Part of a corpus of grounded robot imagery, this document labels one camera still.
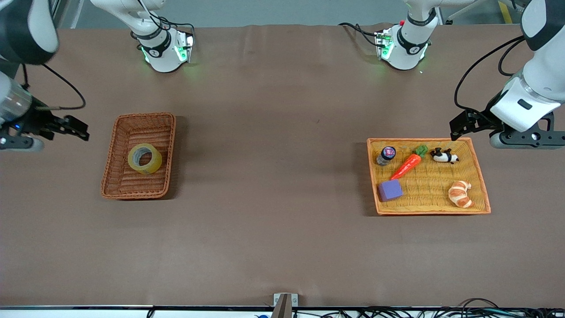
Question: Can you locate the clear yellowish tape roll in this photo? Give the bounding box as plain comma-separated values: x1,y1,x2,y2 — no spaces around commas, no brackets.
128,143,163,174

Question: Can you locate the yellow flat wicker basket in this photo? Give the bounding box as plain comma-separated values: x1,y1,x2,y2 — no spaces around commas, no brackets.
366,137,492,216

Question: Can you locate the brown deep wicker basket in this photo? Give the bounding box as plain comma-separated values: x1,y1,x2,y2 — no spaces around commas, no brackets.
100,112,177,200

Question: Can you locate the black white panda figure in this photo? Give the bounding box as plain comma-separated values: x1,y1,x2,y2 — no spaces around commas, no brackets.
430,148,460,165

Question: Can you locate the toy croissant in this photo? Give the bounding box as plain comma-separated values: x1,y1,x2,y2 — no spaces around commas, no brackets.
448,180,474,208

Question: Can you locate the orange toy carrot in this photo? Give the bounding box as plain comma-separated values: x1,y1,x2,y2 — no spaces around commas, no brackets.
390,144,429,181

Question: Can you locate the small dark-capped bottle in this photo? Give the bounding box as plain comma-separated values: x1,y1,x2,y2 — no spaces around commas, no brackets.
376,146,396,167

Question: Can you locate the purple foam cube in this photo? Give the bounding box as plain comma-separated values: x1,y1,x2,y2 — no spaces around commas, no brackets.
378,179,404,202

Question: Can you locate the grey metal bar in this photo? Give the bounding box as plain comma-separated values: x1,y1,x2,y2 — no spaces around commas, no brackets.
444,0,479,25

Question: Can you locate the long black left arm cable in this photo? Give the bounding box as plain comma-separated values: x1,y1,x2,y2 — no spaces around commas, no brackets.
454,35,527,113

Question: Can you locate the short black left arm cable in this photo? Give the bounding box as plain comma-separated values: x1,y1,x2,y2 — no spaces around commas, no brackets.
498,41,527,78

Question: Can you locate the black left arm base cable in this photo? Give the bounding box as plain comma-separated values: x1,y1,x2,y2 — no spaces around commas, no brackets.
338,22,381,47

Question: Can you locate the black arm base cable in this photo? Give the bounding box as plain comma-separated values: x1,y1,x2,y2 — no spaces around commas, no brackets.
338,22,381,47
132,0,196,42

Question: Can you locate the black right arm base cable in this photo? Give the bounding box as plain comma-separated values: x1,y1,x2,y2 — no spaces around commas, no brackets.
132,0,196,42

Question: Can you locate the black cable bundle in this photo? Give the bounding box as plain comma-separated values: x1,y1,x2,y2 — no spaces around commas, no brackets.
291,298,565,318

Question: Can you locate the metal table edge bracket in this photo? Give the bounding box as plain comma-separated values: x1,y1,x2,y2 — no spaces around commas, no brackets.
271,293,299,318

